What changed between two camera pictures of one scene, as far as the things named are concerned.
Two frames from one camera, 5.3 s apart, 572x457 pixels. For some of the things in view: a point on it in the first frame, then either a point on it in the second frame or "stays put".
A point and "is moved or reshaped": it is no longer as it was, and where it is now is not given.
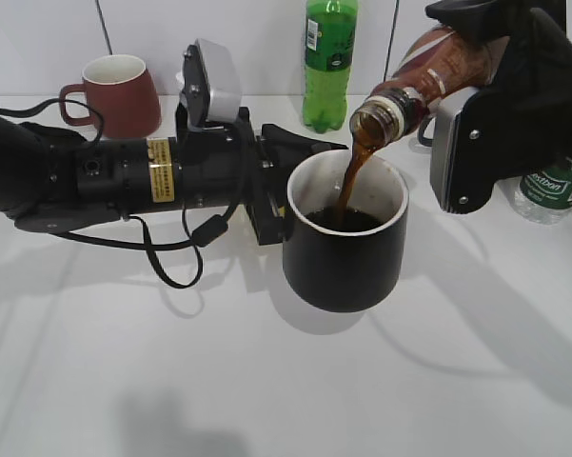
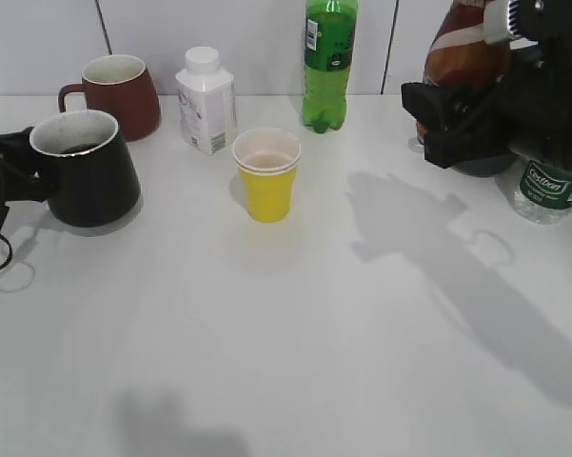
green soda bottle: x=329 y=43 stays put
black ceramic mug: x=351 y=266 is moved or reshaped
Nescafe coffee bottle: x=441 y=61 is moved or reshaped
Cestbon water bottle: x=548 y=194 stays put
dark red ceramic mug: x=120 y=93 stays put
